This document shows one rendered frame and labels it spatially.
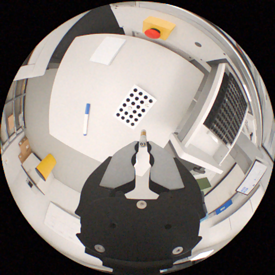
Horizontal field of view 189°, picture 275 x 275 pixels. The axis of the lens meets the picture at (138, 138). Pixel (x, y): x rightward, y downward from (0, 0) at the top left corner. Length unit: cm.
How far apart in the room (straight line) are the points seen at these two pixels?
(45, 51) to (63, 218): 333
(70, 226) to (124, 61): 334
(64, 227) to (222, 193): 476
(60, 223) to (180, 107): 346
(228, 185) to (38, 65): 387
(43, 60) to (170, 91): 61
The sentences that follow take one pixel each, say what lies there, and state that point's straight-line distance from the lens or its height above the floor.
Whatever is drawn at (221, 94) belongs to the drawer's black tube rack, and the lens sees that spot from 33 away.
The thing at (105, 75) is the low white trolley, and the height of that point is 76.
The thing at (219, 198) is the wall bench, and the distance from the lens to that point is 352.
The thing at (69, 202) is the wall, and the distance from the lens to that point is 335.
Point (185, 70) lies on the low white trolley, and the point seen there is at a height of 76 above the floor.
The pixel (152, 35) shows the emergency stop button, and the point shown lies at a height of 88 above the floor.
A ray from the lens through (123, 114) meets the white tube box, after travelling 30.
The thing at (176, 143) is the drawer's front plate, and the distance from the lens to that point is 26.
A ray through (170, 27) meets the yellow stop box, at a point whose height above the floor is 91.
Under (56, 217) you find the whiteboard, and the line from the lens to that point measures 339.
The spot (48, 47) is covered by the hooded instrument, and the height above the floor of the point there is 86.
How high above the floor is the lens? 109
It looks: 61 degrees down
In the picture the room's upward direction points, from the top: 177 degrees counter-clockwise
